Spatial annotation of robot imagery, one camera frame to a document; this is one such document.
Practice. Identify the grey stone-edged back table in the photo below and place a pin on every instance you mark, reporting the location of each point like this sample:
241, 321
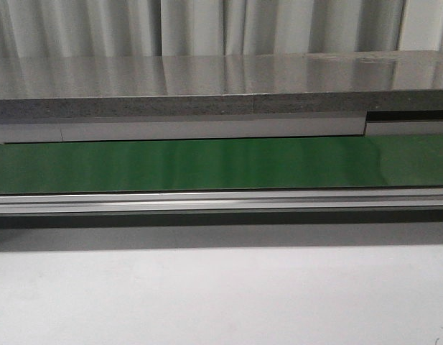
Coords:
45, 88

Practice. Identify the green conveyor belt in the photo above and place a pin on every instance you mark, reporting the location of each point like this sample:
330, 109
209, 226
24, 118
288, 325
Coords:
222, 164

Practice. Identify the white pleated curtain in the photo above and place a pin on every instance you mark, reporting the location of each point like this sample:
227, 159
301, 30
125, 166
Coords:
151, 28

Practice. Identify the grey rear conveyor rail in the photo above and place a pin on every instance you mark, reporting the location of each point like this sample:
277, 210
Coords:
307, 124

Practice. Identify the aluminium front conveyor rail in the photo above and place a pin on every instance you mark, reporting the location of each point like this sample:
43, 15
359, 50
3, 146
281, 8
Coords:
221, 200

